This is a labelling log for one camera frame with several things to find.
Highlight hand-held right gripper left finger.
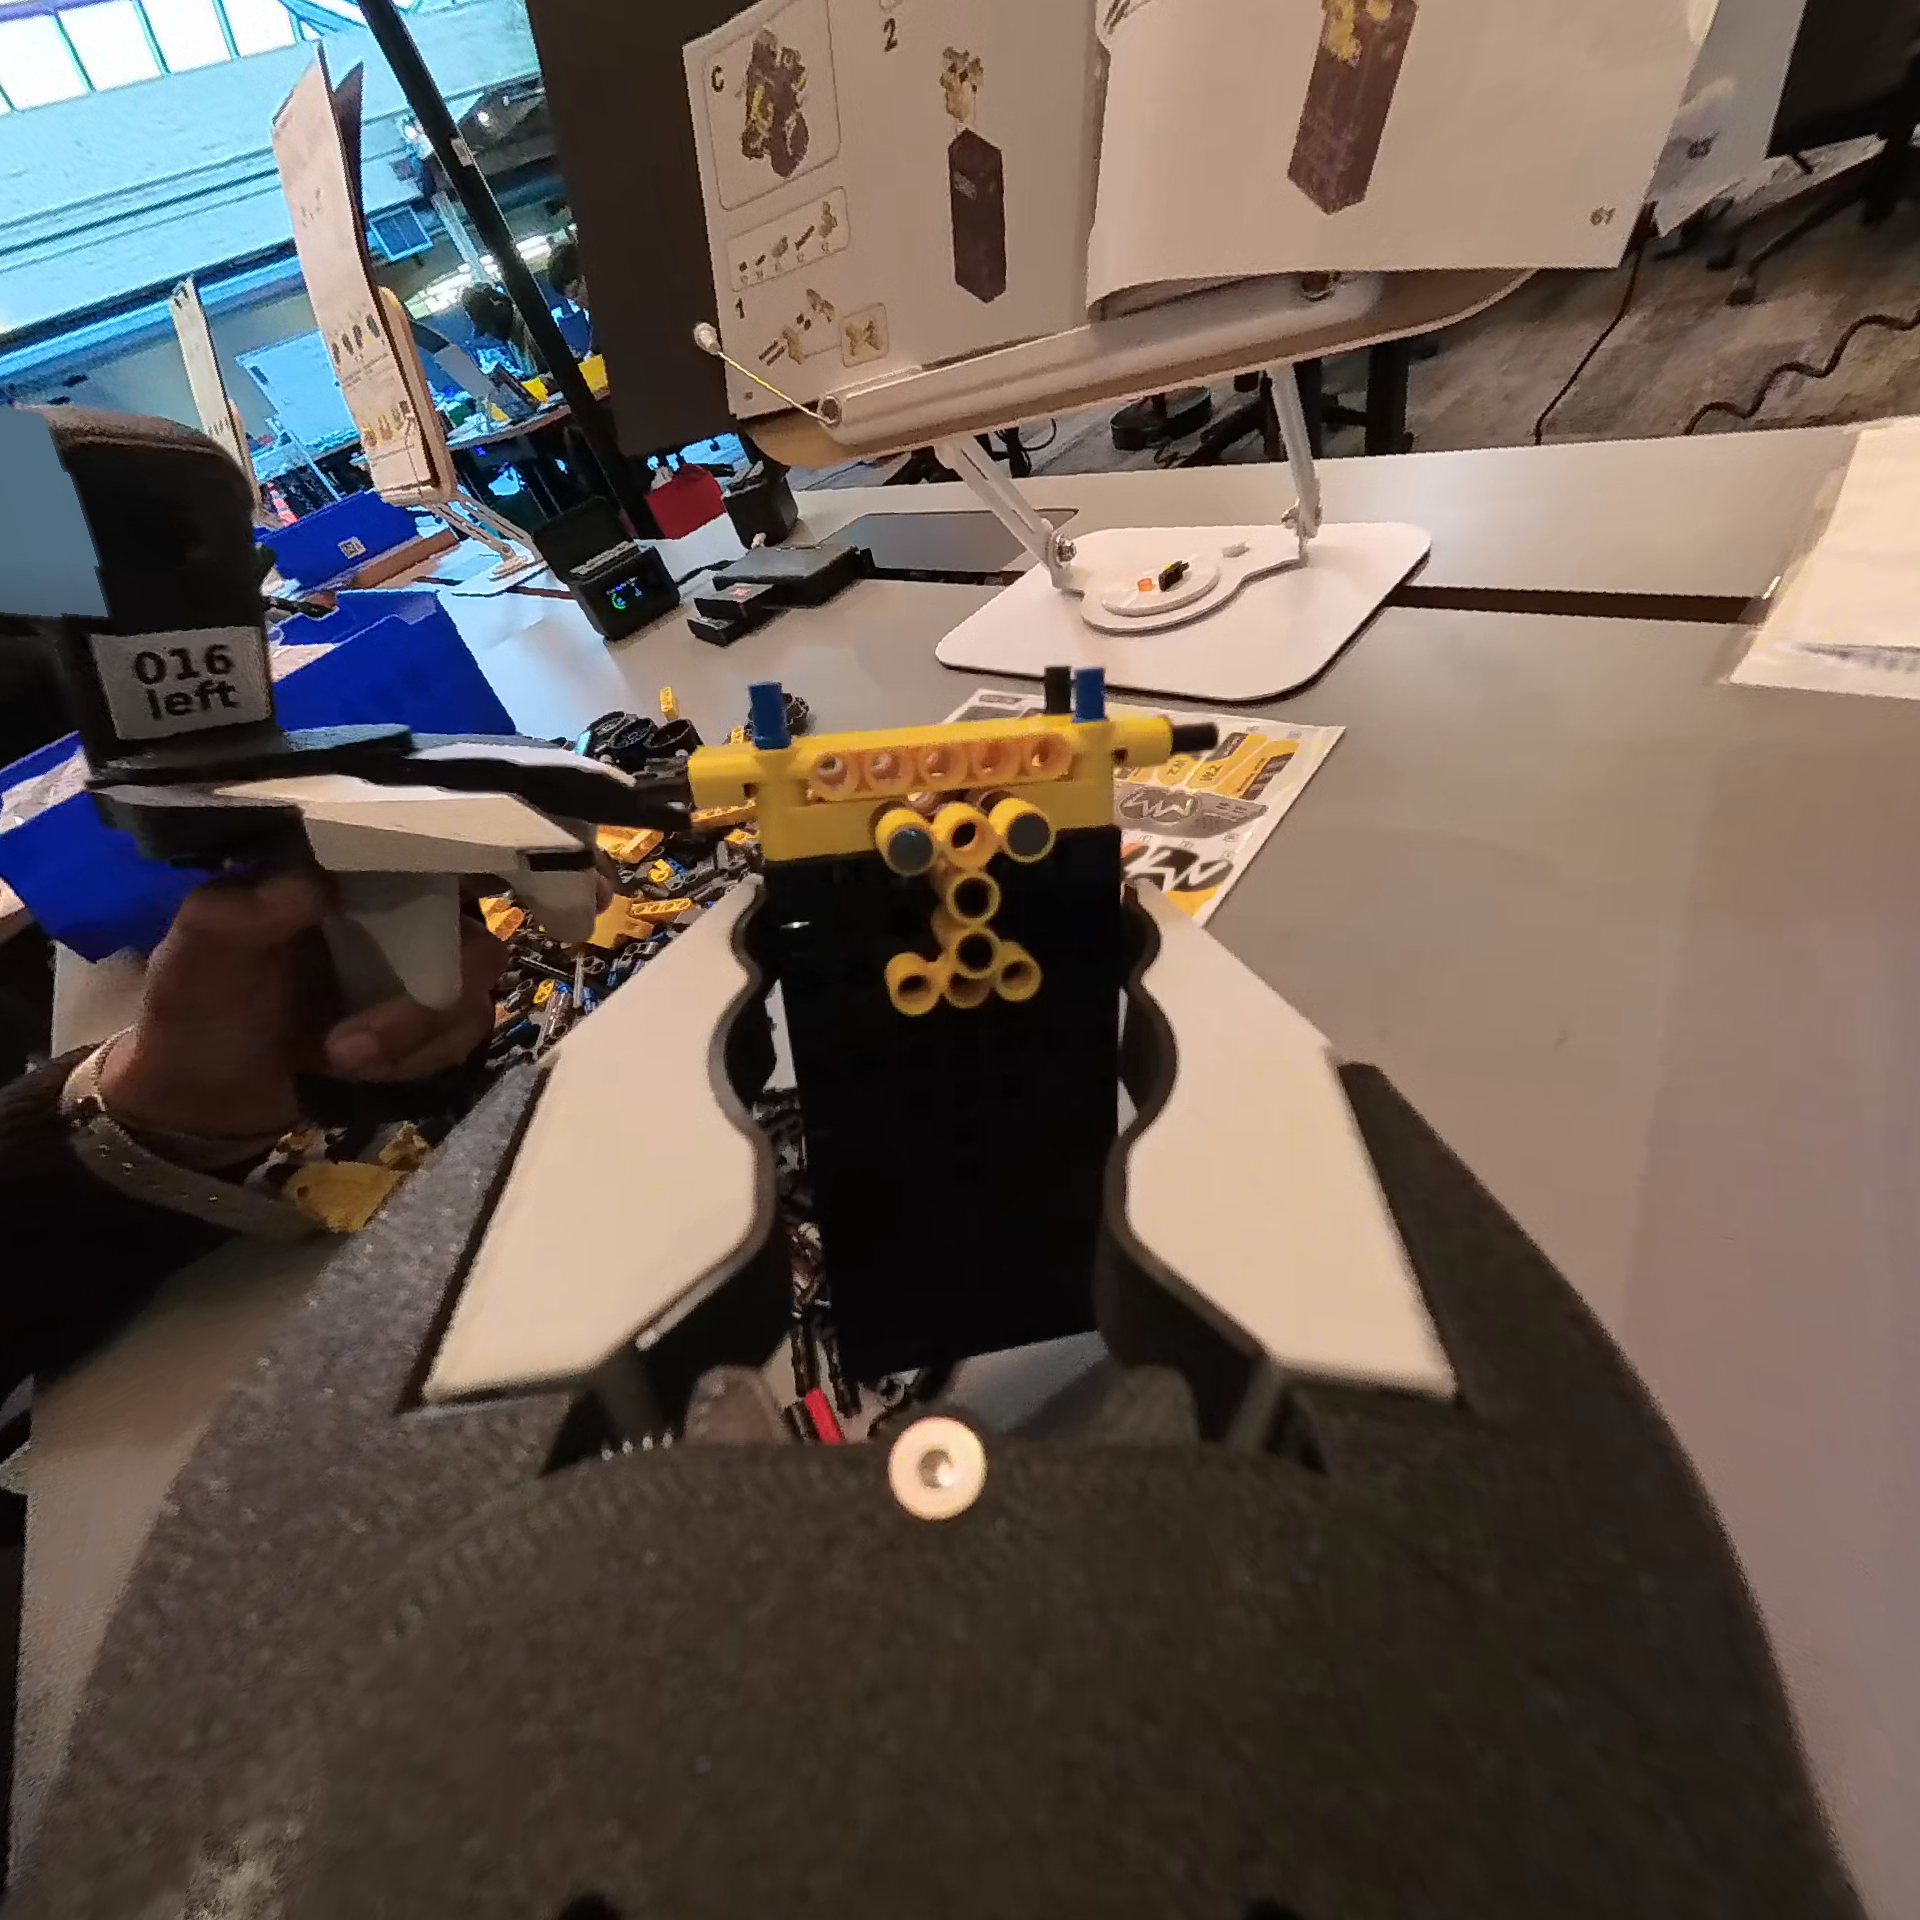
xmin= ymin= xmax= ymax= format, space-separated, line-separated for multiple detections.
xmin=419 ymin=874 xmax=787 ymax=1453

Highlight grey wrist band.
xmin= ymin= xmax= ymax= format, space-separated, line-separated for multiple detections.
xmin=55 ymin=1033 xmax=322 ymax=1234

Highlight person's left hand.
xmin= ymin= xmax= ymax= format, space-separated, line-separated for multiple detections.
xmin=136 ymin=871 xmax=513 ymax=1131

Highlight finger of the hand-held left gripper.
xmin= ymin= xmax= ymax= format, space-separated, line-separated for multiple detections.
xmin=291 ymin=777 xmax=599 ymax=874
xmin=400 ymin=731 xmax=707 ymax=829

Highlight black docking hub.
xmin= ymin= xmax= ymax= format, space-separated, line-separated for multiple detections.
xmin=687 ymin=547 xmax=872 ymax=644

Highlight black and yellow brick assembly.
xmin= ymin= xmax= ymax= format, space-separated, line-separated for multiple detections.
xmin=687 ymin=658 xmax=1224 ymax=1382

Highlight open instruction booklet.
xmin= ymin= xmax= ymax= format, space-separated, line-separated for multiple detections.
xmin=686 ymin=0 xmax=1719 ymax=415

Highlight white book stand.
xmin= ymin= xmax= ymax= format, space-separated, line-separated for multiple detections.
xmin=687 ymin=271 xmax=1530 ymax=708

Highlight person's left forearm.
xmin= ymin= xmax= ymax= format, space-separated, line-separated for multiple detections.
xmin=0 ymin=1048 xmax=341 ymax=1443

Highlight black coiled cable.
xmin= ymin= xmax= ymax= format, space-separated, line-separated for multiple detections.
xmin=1546 ymin=304 xmax=1920 ymax=439

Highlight yellow and grey sticker sheet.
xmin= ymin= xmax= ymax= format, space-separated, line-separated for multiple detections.
xmin=938 ymin=690 xmax=1345 ymax=924

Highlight pile of brick parts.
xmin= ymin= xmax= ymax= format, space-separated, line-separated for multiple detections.
xmin=289 ymin=690 xmax=901 ymax=1453

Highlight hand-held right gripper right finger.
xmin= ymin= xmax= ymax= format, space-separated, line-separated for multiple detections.
xmin=1091 ymin=883 xmax=1458 ymax=1443

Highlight distant booklet stand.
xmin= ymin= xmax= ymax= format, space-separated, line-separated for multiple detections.
xmin=276 ymin=42 xmax=548 ymax=581
xmin=162 ymin=281 xmax=260 ymax=484

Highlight black divider panel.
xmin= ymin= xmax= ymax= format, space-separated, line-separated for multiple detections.
xmin=522 ymin=0 xmax=754 ymax=459

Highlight blue bin with plastic bags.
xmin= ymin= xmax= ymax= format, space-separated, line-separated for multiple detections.
xmin=0 ymin=587 xmax=513 ymax=966

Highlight black charger case with display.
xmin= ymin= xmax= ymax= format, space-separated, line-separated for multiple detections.
xmin=534 ymin=501 xmax=671 ymax=644

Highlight laminated paper sheet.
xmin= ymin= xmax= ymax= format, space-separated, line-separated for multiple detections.
xmin=1731 ymin=427 xmax=1920 ymax=699

